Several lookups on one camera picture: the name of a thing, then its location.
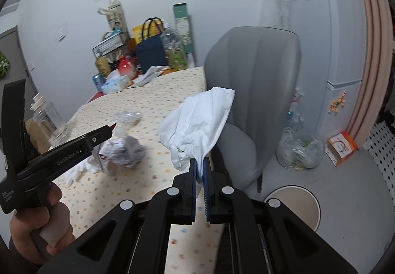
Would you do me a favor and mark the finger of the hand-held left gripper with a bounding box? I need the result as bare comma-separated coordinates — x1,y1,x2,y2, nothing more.
79,124,117,154

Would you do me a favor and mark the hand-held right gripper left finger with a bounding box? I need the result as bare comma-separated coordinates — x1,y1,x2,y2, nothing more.
39,158,198,274

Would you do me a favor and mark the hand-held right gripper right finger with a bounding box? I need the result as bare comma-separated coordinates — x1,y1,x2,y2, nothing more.
202,156,360,274

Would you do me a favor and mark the crushed clear plastic bottle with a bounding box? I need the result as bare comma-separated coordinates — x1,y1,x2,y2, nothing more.
112,110,145,139

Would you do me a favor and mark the white cloth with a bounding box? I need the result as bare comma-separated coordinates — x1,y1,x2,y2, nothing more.
157,87,237,177

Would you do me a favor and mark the clear plastic bag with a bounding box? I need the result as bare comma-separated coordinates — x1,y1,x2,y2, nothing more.
276,127,325,172

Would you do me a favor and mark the person's left hand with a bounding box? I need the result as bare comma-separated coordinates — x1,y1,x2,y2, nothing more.
9,183,76,265

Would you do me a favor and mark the crumpled grey paper ball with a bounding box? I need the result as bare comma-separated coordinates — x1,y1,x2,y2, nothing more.
100,135,147,168

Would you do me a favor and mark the brown wooden chair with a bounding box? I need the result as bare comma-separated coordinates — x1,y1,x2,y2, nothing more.
25,119,56,154

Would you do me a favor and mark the white crumpled tissue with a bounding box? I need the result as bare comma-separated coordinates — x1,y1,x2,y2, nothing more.
64,159,103,187

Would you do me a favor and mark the clear plastic jug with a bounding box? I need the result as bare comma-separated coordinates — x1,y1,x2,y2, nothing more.
30,93,72,145

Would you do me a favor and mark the blue and white tissue pack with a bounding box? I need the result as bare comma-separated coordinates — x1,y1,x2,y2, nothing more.
101,70,131,94

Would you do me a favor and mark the blue drink can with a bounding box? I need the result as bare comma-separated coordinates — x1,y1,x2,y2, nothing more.
92,73,105,92

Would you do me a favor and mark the yellow tea bottle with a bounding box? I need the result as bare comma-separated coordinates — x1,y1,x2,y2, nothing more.
95,56,112,77

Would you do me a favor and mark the red and white vase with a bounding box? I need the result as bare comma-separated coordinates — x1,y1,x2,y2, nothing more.
118,56,136,80

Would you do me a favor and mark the white paper on table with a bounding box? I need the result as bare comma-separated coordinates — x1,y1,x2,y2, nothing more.
133,66,170,87

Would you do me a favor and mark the round beige stool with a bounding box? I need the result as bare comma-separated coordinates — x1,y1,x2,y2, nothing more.
264,185,321,233

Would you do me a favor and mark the navy lunch bag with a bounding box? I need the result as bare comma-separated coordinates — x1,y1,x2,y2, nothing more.
136,17,169,74

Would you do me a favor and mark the green patterned cloth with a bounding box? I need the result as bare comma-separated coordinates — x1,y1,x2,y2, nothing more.
0,51,11,78

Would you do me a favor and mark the yellow snack packet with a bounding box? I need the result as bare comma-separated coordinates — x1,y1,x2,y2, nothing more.
132,23,145,43

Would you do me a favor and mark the large clear plastic bottle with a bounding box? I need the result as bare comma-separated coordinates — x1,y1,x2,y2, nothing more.
160,23,188,72

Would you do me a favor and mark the grey door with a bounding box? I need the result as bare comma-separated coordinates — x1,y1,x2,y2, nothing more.
0,25,39,98

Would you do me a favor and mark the plastic bottle with blue label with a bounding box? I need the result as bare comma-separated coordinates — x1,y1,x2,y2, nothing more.
285,90,306,133

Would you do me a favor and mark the beige carton with portrait print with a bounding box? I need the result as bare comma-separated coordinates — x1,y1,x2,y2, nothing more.
98,0,128,37

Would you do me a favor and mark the grey upholstered chair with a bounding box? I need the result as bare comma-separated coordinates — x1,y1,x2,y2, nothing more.
204,26,301,194

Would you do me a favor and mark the orange and white box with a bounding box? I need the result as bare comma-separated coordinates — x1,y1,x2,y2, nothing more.
326,131,359,166

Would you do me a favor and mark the tall green box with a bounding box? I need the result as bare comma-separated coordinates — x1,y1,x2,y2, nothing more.
172,2,196,68

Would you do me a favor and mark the cluster of orange block magnets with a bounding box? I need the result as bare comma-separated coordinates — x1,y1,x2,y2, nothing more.
330,91,347,115

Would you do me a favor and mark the white pegboard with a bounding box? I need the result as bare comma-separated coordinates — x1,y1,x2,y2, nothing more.
362,121,395,210

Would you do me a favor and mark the white fridge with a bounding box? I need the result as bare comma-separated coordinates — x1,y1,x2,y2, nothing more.
258,0,371,142

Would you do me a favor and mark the pink ribbed panel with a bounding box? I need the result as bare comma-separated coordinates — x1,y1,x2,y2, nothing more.
347,0,394,145

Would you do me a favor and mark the black wire basket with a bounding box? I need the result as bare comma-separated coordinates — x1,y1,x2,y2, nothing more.
92,32,129,60

